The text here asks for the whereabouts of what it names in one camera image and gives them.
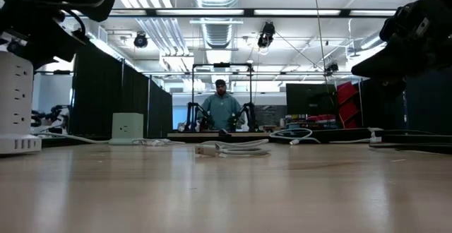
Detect person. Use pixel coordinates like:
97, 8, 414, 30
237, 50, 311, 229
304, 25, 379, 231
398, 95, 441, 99
199, 78, 246, 132

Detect silver ventilation duct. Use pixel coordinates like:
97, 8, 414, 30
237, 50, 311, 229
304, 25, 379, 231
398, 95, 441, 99
189, 0, 243, 50

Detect mint green power cube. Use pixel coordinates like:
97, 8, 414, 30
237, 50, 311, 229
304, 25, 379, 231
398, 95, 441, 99
108, 112, 145, 146

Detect black ceiling spotlight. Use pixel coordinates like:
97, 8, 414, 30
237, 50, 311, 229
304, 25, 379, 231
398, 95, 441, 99
133, 30, 149, 49

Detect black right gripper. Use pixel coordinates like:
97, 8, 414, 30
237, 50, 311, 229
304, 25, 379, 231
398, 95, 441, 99
351, 0, 452, 80

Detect wooden background table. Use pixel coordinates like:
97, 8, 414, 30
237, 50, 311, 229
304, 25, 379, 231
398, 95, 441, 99
167, 131, 271, 138

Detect black aluminium table frame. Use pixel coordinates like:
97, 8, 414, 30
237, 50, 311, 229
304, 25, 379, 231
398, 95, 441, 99
40, 129, 452, 148

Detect background robot equipment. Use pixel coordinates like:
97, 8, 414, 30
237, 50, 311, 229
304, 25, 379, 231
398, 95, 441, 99
30, 104, 71, 136

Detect white power cord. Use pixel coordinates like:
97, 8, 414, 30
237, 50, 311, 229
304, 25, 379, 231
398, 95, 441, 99
33, 131, 114, 145

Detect black monitor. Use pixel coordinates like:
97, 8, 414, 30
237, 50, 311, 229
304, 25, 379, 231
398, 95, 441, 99
285, 83, 337, 117

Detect black background rig frame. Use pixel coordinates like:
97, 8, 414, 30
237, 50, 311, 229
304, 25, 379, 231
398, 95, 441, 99
191, 62, 254, 132

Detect white power strip tower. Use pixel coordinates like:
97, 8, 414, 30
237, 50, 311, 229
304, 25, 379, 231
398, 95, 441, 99
0, 51, 42, 155

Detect red storage bins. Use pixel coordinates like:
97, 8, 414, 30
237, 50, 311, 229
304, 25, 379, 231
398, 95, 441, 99
336, 80, 362, 130

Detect black ceiling camera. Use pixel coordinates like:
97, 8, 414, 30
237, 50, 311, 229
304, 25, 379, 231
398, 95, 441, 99
256, 20, 277, 49

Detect black curtain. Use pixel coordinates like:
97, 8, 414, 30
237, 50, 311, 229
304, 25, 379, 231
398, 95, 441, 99
69, 41, 174, 139
359, 68, 452, 135

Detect black overhead frame bar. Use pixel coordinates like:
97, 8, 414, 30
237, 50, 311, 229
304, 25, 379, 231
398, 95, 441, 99
61, 8, 398, 18

